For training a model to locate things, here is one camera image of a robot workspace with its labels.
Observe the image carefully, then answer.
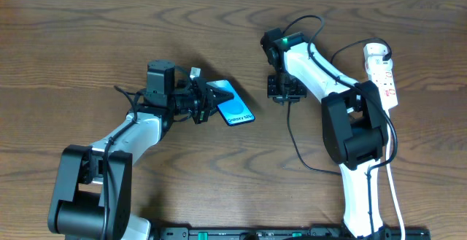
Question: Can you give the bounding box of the blue Samsung Galaxy smartphone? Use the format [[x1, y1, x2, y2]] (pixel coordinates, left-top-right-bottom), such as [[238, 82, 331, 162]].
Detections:
[[208, 80, 255, 126]]

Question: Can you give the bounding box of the black USB charging cable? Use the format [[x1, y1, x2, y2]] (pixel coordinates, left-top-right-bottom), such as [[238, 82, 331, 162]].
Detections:
[[286, 37, 393, 177]]

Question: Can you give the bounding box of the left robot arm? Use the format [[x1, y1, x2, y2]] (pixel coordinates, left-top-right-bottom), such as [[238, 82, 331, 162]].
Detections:
[[47, 60, 234, 239]]

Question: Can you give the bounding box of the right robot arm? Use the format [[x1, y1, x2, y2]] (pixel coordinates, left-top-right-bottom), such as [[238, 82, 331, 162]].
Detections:
[[260, 28, 389, 239]]

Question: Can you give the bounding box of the white charger adapter plug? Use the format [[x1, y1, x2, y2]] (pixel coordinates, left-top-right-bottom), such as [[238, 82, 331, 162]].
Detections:
[[363, 42, 389, 59]]

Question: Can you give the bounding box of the white power strip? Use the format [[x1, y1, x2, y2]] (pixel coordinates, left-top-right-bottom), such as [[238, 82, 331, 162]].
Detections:
[[365, 55, 398, 110]]

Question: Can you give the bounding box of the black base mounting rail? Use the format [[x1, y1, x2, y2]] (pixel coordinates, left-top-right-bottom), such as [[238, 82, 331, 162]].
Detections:
[[149, 226, 431, 240]]

